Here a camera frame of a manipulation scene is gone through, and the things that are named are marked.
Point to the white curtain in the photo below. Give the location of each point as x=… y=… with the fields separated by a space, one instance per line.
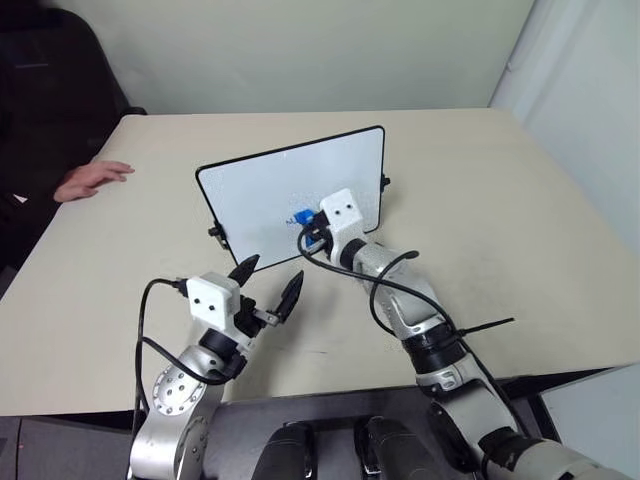
x=575 y=75

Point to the dark rounded shape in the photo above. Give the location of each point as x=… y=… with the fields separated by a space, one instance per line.
x=400 y=450
x=290 y=452

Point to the person's dark sleeved forearm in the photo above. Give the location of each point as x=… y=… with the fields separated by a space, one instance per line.
x=25 y=210

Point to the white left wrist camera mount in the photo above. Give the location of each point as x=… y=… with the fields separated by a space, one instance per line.
x=210 y=297

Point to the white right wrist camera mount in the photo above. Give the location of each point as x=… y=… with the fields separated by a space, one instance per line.
x=342 y=212

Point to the black whiteboard stand knob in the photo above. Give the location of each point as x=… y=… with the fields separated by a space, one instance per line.
x=384 y=183
x=215 y=232

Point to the blue whiteboard eraser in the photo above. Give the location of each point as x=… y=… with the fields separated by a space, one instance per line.
x=303 y=218

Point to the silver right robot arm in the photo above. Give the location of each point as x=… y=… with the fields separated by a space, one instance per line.
x=425 y=320

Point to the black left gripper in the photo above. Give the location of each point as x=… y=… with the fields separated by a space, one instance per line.
x=247 y=317

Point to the black-framed whiteboard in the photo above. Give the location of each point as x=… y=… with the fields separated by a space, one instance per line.
x=280 y=200

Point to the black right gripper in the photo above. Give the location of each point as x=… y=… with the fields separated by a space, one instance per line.
x=320 y=235

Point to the person's bare hand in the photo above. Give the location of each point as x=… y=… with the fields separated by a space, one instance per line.
x=92 y=181

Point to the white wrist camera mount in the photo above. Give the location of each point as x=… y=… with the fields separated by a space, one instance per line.
x=342 y=212
x=210 y=297

